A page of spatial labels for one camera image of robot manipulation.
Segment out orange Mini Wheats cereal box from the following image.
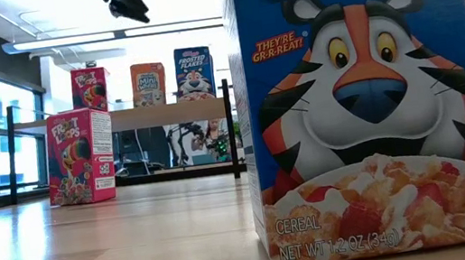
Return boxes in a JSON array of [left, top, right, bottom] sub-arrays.
[[127, 60, 171, 110]]

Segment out pink Froot Loops cereal box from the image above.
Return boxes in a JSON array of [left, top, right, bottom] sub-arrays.
[[68, 64, 116, 117], [37, 104, 124, 210]]

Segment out blue Frosted Flakes cereal box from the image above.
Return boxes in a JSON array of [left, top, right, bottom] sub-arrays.
[[219, 0, 465, 260], [170, 43, 219, 105]]

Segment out wooden shelf with black posts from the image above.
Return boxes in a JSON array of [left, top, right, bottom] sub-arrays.
[[0, 74, 243, 211]]

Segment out long ceiling light fixture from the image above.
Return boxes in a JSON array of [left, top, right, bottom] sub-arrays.
[[1, 11, 224, 57]]

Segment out dark background cabinet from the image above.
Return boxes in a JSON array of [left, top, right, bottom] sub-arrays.
[[110, 125, 174, 178]]

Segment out person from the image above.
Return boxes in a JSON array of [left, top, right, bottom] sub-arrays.
[[201, 116, 231, 153]]

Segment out grey laptop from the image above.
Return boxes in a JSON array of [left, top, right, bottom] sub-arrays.
[[193, 153, 215, 167]]

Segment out black aluminium rig frame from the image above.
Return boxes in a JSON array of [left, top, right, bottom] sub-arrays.
[[0, 157, 249, 212]]

